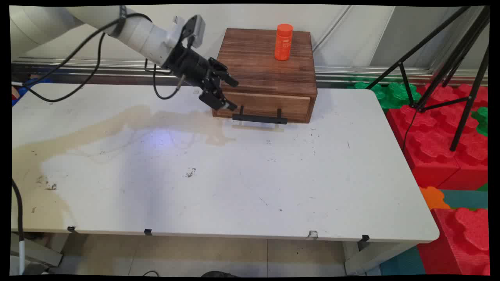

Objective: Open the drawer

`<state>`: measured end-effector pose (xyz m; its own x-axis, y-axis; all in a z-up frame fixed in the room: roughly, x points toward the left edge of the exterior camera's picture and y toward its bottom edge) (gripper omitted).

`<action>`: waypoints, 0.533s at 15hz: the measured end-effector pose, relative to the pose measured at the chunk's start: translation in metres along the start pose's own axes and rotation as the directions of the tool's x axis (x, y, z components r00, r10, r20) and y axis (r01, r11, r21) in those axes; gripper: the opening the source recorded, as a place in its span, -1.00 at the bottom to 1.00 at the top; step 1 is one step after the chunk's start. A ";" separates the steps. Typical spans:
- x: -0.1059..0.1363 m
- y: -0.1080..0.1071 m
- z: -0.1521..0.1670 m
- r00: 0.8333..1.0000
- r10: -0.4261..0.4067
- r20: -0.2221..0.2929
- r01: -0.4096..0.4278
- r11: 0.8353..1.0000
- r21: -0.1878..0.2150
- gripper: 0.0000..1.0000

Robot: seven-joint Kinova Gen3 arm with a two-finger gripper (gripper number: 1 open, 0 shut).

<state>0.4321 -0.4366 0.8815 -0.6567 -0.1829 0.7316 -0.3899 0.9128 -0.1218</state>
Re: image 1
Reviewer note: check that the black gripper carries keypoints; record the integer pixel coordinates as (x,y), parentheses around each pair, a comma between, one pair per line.
(191,66)

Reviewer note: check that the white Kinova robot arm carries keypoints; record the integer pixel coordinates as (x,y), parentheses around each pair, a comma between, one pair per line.
(136,33)

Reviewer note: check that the brown wooden cabinet box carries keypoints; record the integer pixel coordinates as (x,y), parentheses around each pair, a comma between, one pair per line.
(265,70)

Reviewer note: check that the orange plastic bottle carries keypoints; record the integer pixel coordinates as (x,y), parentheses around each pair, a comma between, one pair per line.
(283,43)

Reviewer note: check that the green foam block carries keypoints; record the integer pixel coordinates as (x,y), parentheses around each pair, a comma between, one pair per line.
(482,119)
(390,93)

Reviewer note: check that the white tape scrap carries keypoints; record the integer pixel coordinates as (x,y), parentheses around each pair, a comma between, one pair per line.
(312,234)

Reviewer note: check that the blue object with red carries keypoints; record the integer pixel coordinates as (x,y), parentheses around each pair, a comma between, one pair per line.
(23,88)

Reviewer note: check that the large red foam block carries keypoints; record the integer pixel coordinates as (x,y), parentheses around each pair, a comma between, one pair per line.
(433,136)

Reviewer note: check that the white table leg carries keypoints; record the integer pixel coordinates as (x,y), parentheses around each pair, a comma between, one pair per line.
(35,251)
(371,257)

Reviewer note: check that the black tripod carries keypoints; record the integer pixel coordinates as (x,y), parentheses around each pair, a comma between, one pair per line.
(455,58)

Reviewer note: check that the orange foam piece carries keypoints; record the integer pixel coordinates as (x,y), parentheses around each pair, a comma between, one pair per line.
(431,198)

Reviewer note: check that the teal foam floor mat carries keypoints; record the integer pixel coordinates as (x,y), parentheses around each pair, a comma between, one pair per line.
(466,199)

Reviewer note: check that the small red foam block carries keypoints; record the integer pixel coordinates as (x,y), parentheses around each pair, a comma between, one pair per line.
(461,242)

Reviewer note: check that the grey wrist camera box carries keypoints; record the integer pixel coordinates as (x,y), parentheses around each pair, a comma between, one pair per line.
(195,29)

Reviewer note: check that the metal wall rail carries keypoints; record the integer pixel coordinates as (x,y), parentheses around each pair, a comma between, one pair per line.
(351,72)

